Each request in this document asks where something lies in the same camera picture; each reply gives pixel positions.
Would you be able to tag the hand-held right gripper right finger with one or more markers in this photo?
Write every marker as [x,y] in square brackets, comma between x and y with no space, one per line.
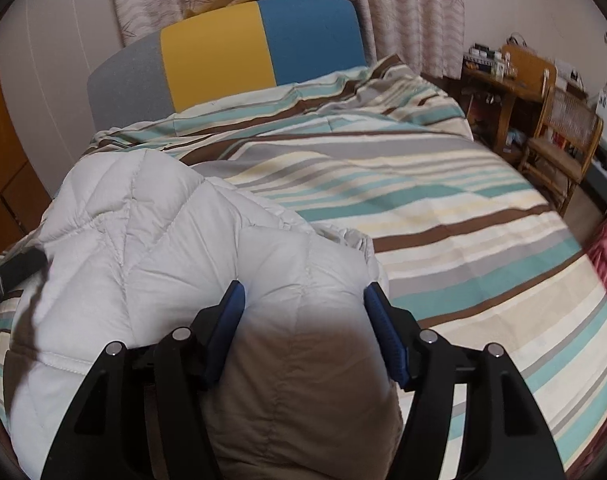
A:
[383,330]

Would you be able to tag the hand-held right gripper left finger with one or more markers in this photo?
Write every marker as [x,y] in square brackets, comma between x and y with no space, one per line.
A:
[228,320]

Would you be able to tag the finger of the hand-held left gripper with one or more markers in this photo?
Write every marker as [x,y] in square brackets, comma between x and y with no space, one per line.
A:
[11,275]

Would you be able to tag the white down jacket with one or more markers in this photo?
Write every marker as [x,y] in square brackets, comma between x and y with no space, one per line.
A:
[158,260]

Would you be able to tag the wooden wardrobe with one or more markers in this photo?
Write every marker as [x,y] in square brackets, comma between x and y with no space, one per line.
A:
[3,160]

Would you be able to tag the striped duvet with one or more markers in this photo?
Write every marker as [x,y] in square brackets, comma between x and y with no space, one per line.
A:
[433,210]

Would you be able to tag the grey yellow blue headboard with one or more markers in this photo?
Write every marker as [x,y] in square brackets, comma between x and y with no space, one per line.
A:
[213,55]

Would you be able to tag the wooden desk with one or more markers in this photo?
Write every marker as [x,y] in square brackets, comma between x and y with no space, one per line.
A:
[488,85]

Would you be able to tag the wooden chair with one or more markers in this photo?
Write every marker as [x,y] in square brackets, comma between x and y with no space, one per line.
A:
[568,115]

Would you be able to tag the group of small bottles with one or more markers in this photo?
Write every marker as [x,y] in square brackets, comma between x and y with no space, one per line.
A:
[483,60]

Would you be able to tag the patterned beige curtain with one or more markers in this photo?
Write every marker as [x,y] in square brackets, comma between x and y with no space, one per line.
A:
[408,10]

